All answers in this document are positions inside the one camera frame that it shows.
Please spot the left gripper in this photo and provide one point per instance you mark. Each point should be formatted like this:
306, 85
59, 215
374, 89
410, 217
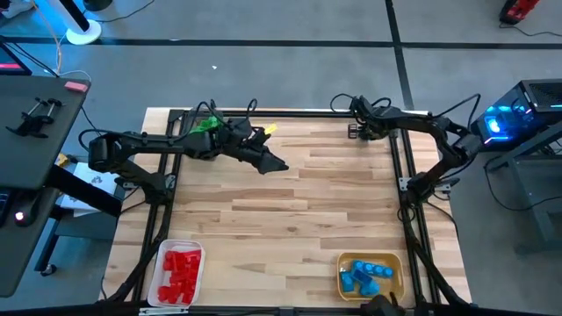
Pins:
246, 145

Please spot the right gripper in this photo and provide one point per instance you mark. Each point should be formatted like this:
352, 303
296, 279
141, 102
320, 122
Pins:
373, 128

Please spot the green toy building block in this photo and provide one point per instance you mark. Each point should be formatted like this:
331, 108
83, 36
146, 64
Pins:
212, 122
199, 129

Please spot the long blue toy building block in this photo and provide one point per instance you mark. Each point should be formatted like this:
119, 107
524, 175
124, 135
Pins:
373, 268

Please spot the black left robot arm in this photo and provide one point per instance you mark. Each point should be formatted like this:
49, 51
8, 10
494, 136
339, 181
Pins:
149, 141

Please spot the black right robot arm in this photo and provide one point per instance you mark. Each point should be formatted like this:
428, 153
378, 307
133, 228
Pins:
421, 124

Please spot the yellow plastic bin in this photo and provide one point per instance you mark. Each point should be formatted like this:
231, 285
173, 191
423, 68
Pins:
397, 281

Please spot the desktop computer tower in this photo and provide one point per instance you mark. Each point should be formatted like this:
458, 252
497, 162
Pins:
540, 94

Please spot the white plastic bin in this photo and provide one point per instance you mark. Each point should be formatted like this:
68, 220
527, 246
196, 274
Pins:
151, 289

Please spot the grey metal side table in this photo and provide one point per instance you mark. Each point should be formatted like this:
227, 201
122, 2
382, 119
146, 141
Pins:
540, 184

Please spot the white paper manual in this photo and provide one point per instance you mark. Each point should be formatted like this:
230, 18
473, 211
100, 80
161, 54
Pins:
94, 180

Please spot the red and black device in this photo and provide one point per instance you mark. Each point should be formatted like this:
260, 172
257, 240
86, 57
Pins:
518, 9

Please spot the small yellow object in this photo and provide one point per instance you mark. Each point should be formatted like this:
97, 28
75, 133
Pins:
62, 160

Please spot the pink eraser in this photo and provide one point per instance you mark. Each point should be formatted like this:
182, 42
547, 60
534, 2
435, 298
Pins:
77, 86

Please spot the white floor stand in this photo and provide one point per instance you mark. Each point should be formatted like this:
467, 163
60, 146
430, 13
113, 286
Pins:
83, 33

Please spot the black desk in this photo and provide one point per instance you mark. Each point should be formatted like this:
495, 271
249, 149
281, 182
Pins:
39, 145

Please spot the black round stand base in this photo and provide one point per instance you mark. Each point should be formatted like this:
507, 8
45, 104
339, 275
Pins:
96, 4

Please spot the black clamp tool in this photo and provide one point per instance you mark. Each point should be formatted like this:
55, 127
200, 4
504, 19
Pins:
30, 125

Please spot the black computer mouse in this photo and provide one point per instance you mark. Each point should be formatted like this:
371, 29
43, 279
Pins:
24, 215

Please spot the computer monitor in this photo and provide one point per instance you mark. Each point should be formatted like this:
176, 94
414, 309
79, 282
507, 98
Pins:
11, 59

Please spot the person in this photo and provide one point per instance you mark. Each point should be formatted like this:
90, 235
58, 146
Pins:
13, 9

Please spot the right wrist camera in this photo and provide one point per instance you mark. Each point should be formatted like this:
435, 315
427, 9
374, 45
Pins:
371, 107

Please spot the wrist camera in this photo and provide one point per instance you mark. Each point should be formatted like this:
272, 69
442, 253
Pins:
371, 107
241, 127

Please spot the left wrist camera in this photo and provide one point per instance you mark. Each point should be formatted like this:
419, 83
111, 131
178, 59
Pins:
241, 127

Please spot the black aluminium table frame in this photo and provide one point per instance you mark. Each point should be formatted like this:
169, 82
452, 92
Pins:
298, 113

